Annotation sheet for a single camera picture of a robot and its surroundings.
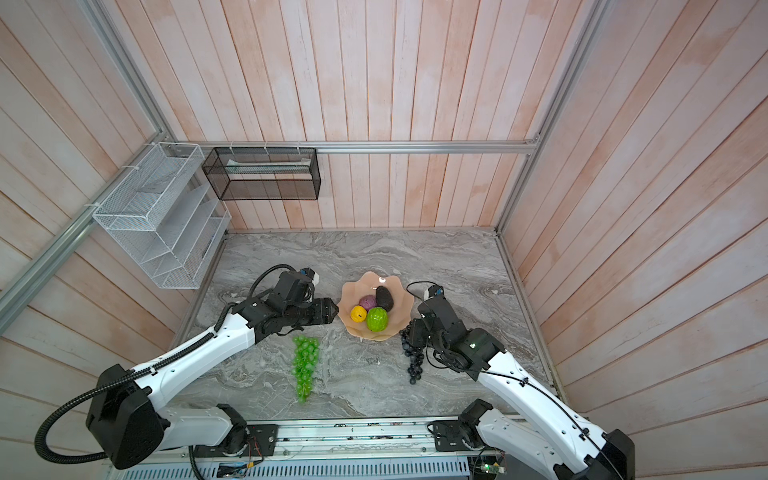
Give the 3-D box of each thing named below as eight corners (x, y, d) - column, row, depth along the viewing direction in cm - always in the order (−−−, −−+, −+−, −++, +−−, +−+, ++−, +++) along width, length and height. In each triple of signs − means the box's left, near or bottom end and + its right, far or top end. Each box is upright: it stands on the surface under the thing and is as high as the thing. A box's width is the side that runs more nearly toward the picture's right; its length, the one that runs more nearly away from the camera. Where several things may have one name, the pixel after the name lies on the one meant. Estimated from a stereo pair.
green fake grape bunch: (285, 402, 81) (281, 397, 77) (296, 342, 92) (293, 335, 88) (313, 402, 81) (309, 397, 77) (320, 342, 92) (318, 335, 88)
